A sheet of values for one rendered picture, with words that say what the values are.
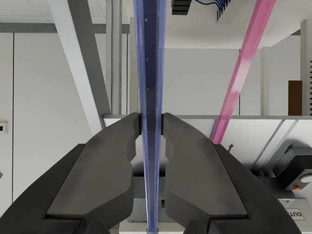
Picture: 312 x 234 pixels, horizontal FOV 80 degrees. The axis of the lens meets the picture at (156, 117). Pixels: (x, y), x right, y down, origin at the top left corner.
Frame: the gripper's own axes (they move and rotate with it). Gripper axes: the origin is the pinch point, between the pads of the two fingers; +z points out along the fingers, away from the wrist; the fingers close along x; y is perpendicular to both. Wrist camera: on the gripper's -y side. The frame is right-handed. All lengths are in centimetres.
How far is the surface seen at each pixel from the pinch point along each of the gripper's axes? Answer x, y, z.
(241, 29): 36, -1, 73
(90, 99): -8.5, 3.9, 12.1
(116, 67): -10.8, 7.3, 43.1
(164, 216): 2.5, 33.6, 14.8
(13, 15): -138, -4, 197
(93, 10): -57, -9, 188
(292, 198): 27.3, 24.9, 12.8
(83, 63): -8.2, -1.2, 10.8
